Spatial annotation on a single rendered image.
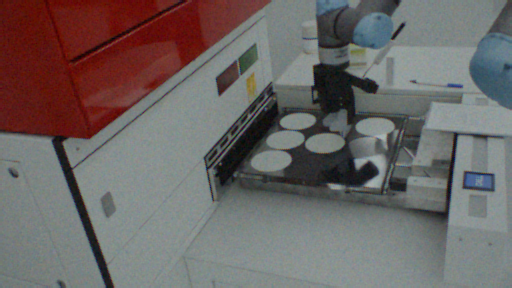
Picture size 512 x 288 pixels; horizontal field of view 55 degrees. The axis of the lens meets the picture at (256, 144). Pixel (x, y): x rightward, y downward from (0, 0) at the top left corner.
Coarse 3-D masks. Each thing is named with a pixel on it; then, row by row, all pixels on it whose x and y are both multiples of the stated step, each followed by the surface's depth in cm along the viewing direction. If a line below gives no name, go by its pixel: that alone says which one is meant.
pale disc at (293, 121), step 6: (294, 114) 144; (300, 114) 144; (306, 114) 143; (282, 120) 142; (288, 120) 142; (294, 120) 141; (300, 120) 141; (306, 120) 140; (312, 120) 140; (282, 126) 139; (288, 126) 138; (294, 126) 138; (300, 126) 137; (306, 126) 137
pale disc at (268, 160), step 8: (264, 152) 127; (272, 152) 127; (280, 152) 126; (256, 160) 124; (264, 160) 124; (272, 160) 123; (280, 160) 123; (288, 160) 123; (256, 168) 121; (264, 168) 121; (272, 168) 120; (280, 168) 120
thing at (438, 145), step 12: (432, 132) 130; (444, 132) 129; (420, 144) 125; (432, 144) 125; (444, 144) 124; (420, 156) 120; (432, 156) 120; (444, 156) 119; (408, 204) 108; (420, 204) 107; (432, 204) 106; (444, 204) 105
